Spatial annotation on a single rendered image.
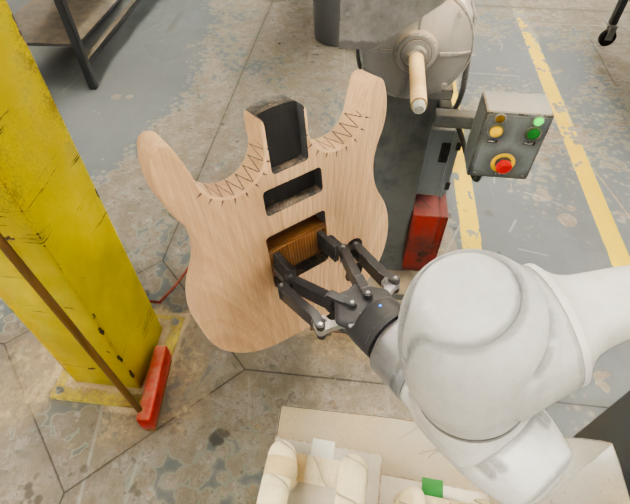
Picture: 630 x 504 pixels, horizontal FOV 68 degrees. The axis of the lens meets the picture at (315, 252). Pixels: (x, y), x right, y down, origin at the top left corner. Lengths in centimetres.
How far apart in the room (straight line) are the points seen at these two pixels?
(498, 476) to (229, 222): 40
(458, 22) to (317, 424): 86
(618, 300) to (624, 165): 293
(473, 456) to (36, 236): 113
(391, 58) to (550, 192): 191
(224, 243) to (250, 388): 136
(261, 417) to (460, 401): 156
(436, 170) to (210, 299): 108
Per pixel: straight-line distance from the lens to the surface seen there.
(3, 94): 124
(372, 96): 65
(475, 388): 33
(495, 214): 266
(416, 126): 144
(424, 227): 168
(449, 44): 115
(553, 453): 49
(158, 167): 52
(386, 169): 153
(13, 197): 126
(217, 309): 67
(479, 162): 132
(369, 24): 81
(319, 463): 63
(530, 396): 36
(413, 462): 87
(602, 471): 97
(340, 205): 69
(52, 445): 207
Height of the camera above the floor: 175
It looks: 49 degrees down
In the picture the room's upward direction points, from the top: straight up
